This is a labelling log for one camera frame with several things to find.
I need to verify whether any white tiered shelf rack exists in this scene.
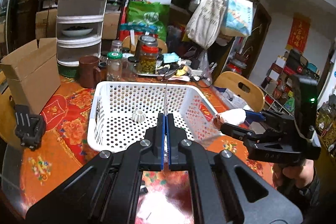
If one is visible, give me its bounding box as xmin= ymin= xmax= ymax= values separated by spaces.
xmin=56 ymin=0 xmax=107 ymax=67

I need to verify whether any brown cardboard box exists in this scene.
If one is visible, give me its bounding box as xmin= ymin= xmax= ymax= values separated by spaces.
xmin=1 ymin=38 xmax=60 ymax=114

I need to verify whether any beige canvas tote bag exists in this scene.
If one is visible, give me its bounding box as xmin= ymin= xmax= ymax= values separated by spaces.
xmin=185 ymin=0 xmax=226 ymax=50

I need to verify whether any green-lid glass jar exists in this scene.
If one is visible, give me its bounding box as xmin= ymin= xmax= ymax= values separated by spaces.
xmin=106 ymin=52 xmax=122 ymax=81

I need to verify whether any white cartoon tissue packet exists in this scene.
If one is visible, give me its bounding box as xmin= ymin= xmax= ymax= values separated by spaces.
xmin=163 ymin=83 xmax=168 ymax=116

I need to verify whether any person's right hand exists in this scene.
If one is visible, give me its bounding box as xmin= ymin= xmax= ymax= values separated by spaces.
xmin=272 ymin=159 xmax=314 ymax=189

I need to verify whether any red-lid pickle jar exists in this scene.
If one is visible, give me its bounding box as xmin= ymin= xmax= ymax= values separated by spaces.
xmin=138 ymin=45 xmax=159 ymax=74

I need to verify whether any red wall couplet poster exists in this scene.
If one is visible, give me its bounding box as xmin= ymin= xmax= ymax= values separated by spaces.
xmin=285 ymin=13 xmax=311 ymax=53

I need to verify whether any left wooden chair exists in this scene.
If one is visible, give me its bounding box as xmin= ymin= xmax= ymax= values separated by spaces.
xmin=0 ymin=87 xmax=21 ymax=148

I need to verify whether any wooden chair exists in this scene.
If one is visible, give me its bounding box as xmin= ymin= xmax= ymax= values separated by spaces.
xmin=0 ymin=87 xmax=21 ymax=148
xmin=214 ymin=71 xmax=265 ymax=112

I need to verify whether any shelf with boxes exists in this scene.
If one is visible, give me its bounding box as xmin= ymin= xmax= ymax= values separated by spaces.
xmin=259 ymin=49 xmax=320 ymax=115

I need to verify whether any brown ceramic mug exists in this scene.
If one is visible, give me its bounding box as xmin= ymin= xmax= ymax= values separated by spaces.
xmin=79 ymin=56 xmax=101 ymax=88

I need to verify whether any white ribbed round object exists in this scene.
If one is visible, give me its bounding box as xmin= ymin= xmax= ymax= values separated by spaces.
xmin=131 ymin=110 xmax=146 ymax=123

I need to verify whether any wooden chair back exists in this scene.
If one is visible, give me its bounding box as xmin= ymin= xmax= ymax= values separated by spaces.
xmin=214 ymin=71 xmax=265 ymax=112

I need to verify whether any white perforated plastic basket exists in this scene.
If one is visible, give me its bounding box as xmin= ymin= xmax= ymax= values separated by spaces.
xmin=87 ymin=81 xmax=221 ymax=153

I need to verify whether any black mount device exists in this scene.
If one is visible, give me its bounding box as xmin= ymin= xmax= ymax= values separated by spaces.
xmin=14 ymin=105 xmax=46 ymax=151

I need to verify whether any white towel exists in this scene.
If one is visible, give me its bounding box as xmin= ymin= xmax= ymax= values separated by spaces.
xmin=213 ymin=109 xmax=246 ymax=130

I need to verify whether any green plastic bag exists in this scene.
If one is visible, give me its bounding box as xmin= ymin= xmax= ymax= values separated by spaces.
xmin=126 ymin=1 xmax=170 ymax=41

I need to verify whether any blue printed shopping bag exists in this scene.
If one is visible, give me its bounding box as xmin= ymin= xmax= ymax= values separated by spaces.
xmin=220 ymin=0 xmax=253 ymax=37

